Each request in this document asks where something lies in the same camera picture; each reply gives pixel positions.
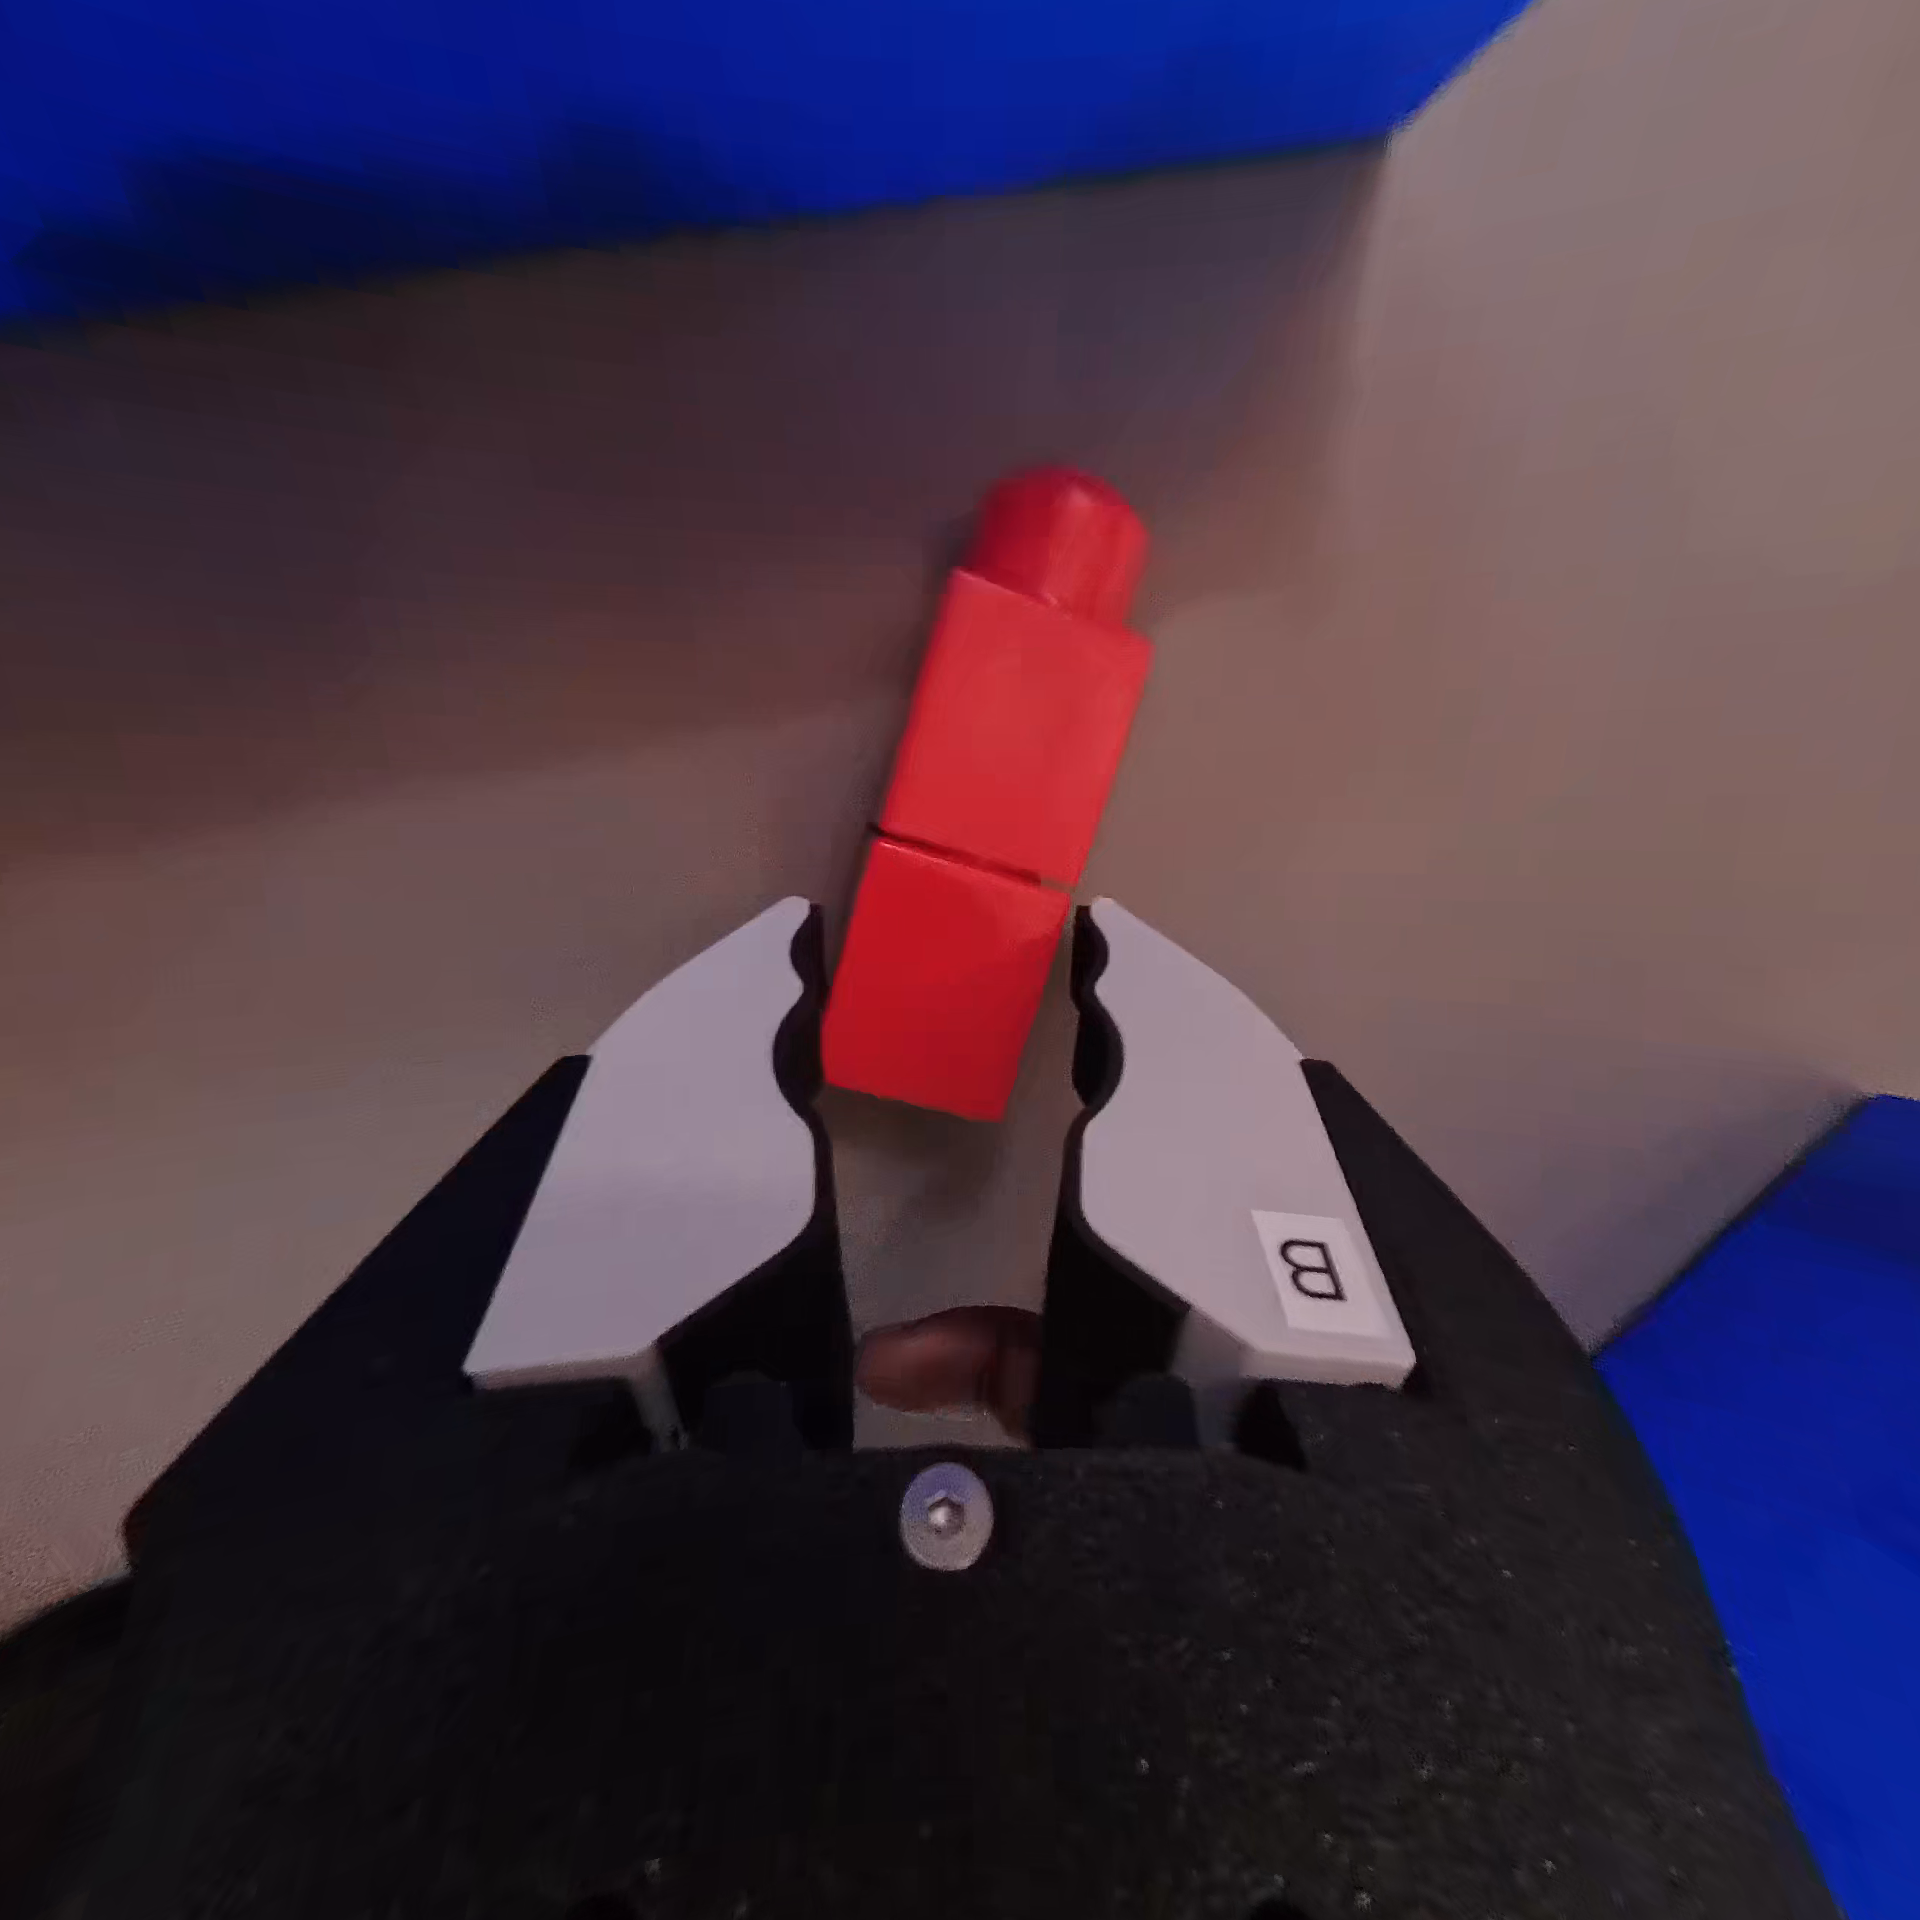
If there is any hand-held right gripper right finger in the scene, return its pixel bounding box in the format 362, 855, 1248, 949
1037, 897, 1421, 1452

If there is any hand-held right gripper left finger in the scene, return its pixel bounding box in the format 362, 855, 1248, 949
460, 896, 854, 1452

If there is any blue plastic bin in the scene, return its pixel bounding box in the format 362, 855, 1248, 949
0, 0, 1539, 340
1593, 1091, 1920, 1920

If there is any person's right hand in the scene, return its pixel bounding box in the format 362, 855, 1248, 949
857, 1303, 1041, 1415

